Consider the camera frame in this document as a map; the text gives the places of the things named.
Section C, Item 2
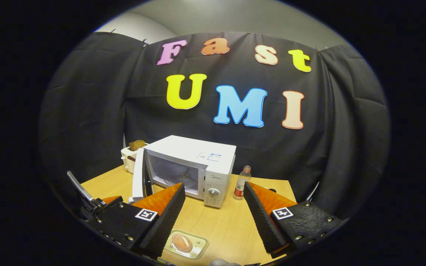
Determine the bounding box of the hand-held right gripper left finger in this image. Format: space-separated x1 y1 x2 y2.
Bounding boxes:
87 182 186 259

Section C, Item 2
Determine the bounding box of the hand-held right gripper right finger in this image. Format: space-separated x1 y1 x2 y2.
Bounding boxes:
243 182 342 258

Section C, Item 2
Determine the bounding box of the brown bread bun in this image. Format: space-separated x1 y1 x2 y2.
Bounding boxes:
171 233 193 253

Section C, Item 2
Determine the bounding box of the white microwave oven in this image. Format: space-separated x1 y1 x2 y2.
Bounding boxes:
132 135 236 208

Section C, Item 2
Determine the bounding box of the white toaster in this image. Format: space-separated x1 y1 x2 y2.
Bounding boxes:
120 146 139 173

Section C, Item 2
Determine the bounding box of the pale green rectangular tray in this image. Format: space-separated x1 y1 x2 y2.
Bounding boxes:
164 229 209 260

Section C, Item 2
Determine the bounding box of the clear bottle red label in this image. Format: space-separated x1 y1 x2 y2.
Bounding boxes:
233 166 252 201

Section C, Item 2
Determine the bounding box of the black backdrop cloth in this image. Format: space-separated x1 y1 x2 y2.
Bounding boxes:
39 31 391 218

